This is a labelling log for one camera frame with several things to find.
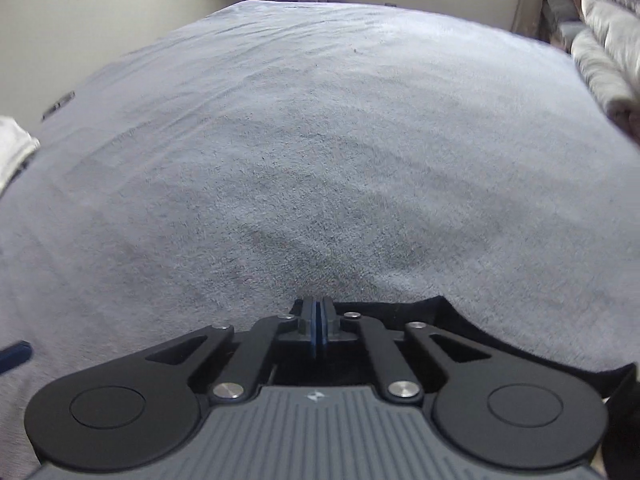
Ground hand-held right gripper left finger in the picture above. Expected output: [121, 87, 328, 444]
[145, 299, 319, 404]

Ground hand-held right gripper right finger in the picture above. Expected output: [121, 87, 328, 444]
[320, 299, 493, 404]

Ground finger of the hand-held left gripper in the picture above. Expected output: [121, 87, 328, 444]
[0, 341, 32, 375]

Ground beige and black raglan shirt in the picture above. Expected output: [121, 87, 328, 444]
[330, 296, 640, 480]

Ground white cloth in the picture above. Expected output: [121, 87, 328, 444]
[0, 116, 41, 196]

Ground small dark object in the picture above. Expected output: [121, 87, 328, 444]
[42, 91, 76, 121]

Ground white cartoon print quilt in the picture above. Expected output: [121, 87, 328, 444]
[580, 0, 640, 61]

